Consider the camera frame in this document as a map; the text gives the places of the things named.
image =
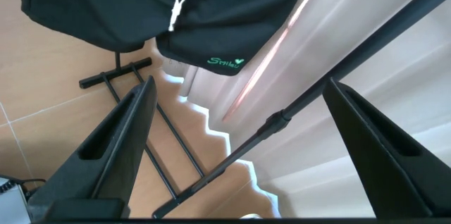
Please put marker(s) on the beige curtain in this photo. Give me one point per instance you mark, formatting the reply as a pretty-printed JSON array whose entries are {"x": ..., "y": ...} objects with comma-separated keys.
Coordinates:
[{"x": 352, "y": 146}]

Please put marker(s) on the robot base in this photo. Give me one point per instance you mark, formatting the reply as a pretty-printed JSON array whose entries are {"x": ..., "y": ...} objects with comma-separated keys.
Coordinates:
[{"x": 12, "y": 203}]

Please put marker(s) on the black clothes rack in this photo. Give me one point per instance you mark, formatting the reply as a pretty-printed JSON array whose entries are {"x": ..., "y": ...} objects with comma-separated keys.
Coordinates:
[{"x": 278, "y": 120}]

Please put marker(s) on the pink clothes hanger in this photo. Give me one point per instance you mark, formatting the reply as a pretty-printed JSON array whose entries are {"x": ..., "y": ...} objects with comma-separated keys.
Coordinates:
[{"x": 271, "y": 53}]

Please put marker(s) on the black shorts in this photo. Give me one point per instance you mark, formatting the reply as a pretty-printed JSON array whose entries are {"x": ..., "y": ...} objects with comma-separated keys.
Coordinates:
[{"x": 105, "y": 5}]

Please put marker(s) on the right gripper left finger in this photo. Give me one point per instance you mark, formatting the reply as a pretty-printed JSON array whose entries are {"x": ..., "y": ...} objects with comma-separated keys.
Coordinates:
[{"x": 70, "y": 181}]

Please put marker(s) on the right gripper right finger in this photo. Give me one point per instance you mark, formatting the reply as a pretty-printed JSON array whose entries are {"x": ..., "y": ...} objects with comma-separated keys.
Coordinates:
[{"x": 391, "y": 174}]

